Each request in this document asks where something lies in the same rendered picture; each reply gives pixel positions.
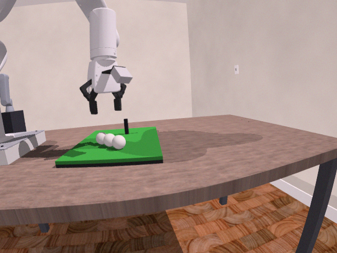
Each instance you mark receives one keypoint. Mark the green golf mat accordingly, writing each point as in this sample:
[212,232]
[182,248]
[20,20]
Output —
[142,147]

